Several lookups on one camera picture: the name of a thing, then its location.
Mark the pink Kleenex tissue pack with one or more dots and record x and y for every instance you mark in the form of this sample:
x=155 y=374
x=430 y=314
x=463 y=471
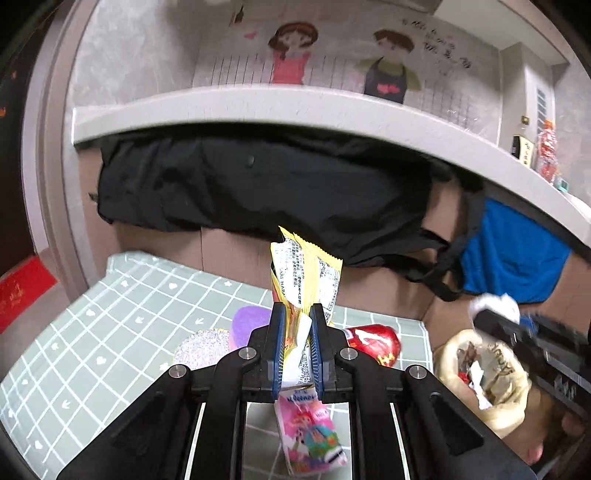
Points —
x=310 y=443

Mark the red filled plastic bottle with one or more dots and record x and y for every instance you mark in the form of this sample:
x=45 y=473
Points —
x=546 y=163

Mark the blue cloth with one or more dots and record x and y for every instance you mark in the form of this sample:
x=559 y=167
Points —
x=514 y=255

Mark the purple pink sponge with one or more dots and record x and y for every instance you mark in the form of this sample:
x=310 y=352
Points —
x=246 y=320

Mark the yellow white snack wrapper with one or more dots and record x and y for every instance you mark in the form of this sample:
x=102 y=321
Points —
x=302 y=275

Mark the bottle with black gold label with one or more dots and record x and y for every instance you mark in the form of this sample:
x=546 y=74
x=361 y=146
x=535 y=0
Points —
x=523 y=150

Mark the red crushed can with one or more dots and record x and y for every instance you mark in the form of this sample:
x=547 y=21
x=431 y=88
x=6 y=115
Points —
x=380 y=342

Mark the yellowish trash bag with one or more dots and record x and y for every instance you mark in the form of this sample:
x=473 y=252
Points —
x=487 y=377

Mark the white and blue tissue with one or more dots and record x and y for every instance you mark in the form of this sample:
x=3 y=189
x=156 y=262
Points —
x=503 y=305

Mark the black cloth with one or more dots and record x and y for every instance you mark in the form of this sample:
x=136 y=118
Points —
x=367 y=202

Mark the white kitchen countertop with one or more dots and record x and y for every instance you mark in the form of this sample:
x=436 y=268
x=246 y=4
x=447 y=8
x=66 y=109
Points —
x=343 y=112

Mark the red doormat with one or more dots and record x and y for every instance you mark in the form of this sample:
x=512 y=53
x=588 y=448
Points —
x=21 y=288

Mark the person's right hand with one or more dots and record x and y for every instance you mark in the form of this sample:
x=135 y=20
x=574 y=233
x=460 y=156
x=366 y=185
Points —
x=552 y=428

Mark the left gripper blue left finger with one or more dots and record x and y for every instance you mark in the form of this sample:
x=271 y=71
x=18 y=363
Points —
x=278 y=322

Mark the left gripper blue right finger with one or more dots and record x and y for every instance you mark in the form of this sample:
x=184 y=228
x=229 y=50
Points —
x=319 y=349

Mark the green grid tablecloth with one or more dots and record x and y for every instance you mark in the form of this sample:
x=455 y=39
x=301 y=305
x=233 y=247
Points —
x=103 y=350

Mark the silver round scouring pad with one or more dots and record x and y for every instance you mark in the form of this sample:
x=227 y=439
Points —
x=202 y=349

